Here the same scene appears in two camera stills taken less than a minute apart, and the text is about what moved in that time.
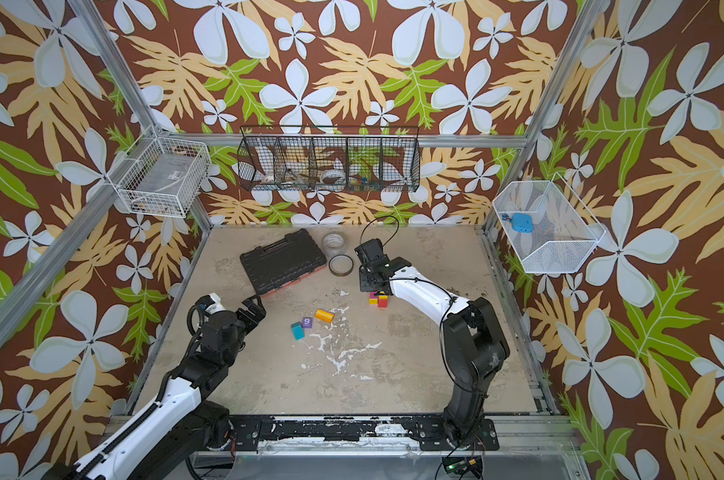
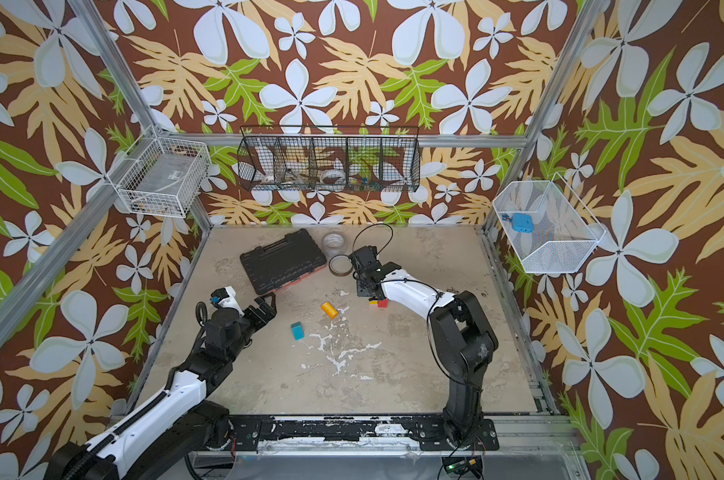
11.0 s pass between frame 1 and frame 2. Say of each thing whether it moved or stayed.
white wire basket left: stayed
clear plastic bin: stayed
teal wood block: stayed
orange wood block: moved
